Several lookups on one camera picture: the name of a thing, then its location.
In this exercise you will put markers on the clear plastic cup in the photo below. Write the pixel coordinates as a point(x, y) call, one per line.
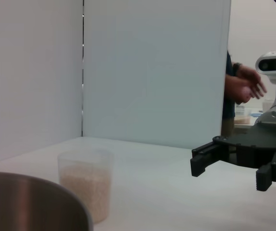
point(84, 157)

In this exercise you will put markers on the small white blue carton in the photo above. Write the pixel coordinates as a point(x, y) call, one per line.
point(240, 110)

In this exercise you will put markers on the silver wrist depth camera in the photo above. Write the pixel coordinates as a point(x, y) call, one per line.
point(272, 65)

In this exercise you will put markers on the dark wristwatch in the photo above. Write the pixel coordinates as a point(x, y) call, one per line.
point(236, 68)

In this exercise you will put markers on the person in dark shirt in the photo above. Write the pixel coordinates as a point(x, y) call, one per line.
point(228, 106)

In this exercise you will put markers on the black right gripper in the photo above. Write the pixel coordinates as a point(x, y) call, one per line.
point(255, 144)

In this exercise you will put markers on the person's right forearm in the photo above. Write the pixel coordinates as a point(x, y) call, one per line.
point(231, 84)

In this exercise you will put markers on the clear tub with rice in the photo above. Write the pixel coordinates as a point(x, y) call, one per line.
point(242, 119)

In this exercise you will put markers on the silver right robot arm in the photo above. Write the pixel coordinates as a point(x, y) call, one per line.
point(272, 118)

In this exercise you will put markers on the person's left hand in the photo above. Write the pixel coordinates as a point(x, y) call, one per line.
point(248, 74)

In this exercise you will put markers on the person's right hand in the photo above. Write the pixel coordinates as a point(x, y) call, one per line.
point(251, 91)

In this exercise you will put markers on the blue white packet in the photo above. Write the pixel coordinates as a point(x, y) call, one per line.
point(257, 114)

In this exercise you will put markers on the white partition board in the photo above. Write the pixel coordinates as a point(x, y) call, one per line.
point(152, 72)

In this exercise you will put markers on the stainless steel mixing bowl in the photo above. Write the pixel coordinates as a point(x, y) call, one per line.
point(19, 204)

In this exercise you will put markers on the white rice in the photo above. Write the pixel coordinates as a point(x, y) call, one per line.
point(84, 192)

